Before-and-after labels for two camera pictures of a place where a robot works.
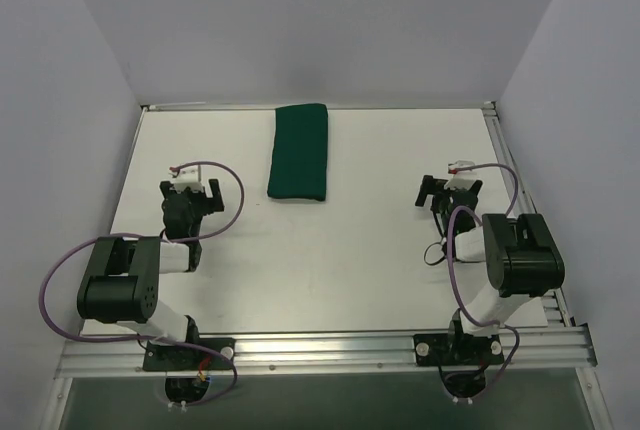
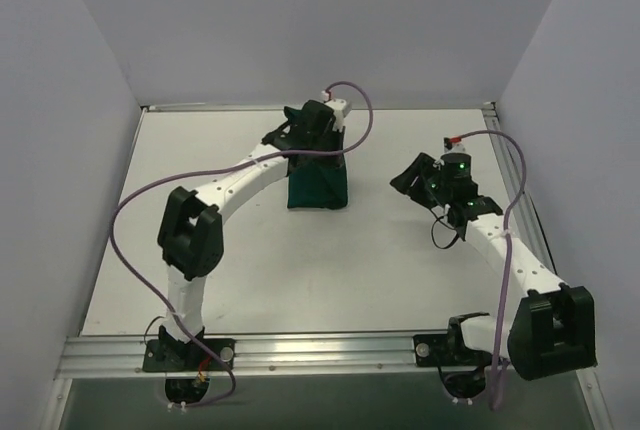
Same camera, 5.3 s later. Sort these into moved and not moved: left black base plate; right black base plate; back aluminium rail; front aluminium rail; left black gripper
Moved: left black gripper
Not moved: left black base plate; right black base plate; front aluminium rail; back aluminium rail
